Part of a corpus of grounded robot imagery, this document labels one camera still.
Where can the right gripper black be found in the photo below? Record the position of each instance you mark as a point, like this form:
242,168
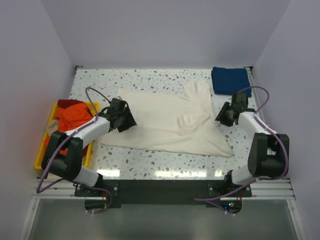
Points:
220,117

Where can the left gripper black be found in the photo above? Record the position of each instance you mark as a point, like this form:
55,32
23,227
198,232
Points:
130,121

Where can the cream white t shirt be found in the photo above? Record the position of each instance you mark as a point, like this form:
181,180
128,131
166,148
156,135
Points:
172,123

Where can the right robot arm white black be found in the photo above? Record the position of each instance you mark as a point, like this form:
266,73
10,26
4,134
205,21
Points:
268,157

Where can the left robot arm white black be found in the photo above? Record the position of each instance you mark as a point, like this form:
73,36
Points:
64,153

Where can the folded blue t shirt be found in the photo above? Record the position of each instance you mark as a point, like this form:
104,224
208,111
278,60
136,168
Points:
226,81

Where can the yellow plastic bin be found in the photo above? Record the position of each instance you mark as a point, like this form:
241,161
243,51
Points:
39,158

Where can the orange t shirt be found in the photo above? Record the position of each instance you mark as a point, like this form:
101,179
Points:
71,118

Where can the dark red t shirt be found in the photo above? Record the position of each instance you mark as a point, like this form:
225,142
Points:
66,103

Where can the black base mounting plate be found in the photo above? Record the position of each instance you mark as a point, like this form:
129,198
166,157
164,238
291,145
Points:
152,192

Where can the aluminium frame rail front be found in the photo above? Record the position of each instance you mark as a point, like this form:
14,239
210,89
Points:
262,190

